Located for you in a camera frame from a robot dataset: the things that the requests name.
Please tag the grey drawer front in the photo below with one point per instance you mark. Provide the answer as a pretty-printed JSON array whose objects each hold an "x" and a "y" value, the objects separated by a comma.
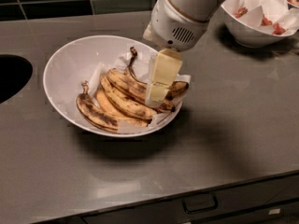
[{"x": 238, "y": 204}]

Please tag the spotted banana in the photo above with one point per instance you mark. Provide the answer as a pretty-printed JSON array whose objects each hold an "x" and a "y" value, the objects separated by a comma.
[
  {"x": 124, "y": 103},
  {"x": 94, "y": 114},
  {"x": 136, "y": 89}
]

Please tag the black drawer handle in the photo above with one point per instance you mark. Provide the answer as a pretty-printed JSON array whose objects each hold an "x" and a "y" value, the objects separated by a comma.
[{"x": 199, "y": 203}]

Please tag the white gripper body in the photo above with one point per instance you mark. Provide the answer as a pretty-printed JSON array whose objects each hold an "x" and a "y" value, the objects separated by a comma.
[{"x": 172, "y": 25}]

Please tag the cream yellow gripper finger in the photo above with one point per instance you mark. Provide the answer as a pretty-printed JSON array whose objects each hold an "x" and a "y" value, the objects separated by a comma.
[{"x": 163, "y": 70}]

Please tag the large white bowl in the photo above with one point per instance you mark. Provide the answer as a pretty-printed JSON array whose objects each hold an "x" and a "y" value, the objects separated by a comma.
[{"x": 83, "y": 60}]

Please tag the pale orange lower banana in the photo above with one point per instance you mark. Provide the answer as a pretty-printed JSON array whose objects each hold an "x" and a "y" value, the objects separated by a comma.
[{"x": 108, "y": 107}]

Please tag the red fruit pieces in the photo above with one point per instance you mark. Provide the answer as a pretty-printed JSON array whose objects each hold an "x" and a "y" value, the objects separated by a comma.
[{"x": 256, "y": 19}]

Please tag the dark round sink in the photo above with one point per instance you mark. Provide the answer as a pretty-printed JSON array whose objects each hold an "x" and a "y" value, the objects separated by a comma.
[{"x": 15, "y": 72}]

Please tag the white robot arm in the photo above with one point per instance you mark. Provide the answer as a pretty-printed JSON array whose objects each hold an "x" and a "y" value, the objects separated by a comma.
[{"x": 175, "y": 26}]

